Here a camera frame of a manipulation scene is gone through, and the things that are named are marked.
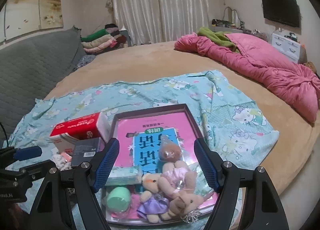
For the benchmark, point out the cat print blue blanket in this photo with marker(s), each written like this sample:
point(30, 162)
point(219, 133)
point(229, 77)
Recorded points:
point(225, 124)

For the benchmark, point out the black wall television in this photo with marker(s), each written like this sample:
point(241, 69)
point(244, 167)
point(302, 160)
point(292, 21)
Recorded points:
point(280, 9)

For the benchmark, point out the cluttered side table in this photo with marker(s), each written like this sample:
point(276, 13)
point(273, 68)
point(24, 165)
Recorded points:
point(225, 23)

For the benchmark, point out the dark framed tray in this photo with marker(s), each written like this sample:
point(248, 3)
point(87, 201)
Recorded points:
point(152, 110)

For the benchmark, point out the pink and blue book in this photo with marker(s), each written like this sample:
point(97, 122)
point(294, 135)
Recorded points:
point(150, 129)

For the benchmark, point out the dark patterned pillow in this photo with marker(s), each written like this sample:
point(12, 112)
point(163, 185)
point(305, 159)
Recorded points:
point(83, 62)

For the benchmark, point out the pink quilt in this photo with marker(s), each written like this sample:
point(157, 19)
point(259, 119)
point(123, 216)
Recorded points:
point(250, 64)

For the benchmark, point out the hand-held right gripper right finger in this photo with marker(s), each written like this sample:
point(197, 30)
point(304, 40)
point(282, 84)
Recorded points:
point(207, 167)

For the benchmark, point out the dark blue box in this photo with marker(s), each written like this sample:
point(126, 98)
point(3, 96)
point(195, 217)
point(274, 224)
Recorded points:
point(85, 151)

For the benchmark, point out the tan bed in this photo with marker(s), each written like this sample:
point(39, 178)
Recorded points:
point(150, 57)

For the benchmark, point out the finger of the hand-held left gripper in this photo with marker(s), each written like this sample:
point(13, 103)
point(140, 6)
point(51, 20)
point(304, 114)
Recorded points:
point(27, 152)

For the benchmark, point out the grey quilted headboard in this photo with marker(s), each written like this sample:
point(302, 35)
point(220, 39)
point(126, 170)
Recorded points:
point(32, 69)

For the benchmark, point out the floral wall painting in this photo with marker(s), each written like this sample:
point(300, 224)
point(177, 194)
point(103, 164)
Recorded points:
point(37, 7)

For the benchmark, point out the green cloth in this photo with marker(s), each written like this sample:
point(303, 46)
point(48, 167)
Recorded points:
point(215, 37)

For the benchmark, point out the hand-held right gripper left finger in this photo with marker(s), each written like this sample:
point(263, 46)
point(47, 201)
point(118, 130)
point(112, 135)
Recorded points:
point(107, 167)

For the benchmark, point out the pile of folded clothes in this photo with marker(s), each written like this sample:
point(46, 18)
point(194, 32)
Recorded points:
point(100, 39)

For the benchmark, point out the red and white box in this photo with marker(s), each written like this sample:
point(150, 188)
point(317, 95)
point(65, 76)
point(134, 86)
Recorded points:
point(75, 127)

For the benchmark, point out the white drawer cabinet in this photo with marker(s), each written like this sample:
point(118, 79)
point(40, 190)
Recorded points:
point(285, 44)

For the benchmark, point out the floral white cloth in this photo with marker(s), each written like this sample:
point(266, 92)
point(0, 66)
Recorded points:
point(60, 161)

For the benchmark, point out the small green tissue pack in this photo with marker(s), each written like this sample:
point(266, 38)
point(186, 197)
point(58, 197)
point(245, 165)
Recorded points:
point(127, 173)

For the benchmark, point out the white curtain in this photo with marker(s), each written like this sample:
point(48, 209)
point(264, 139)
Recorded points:
point(160, 7)

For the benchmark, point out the beige plush bear with crown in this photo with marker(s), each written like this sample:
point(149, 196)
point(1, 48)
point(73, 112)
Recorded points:
point(187, 200)

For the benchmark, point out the brown plush ball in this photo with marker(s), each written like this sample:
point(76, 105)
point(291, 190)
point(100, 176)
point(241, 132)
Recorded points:
point(170, 151)

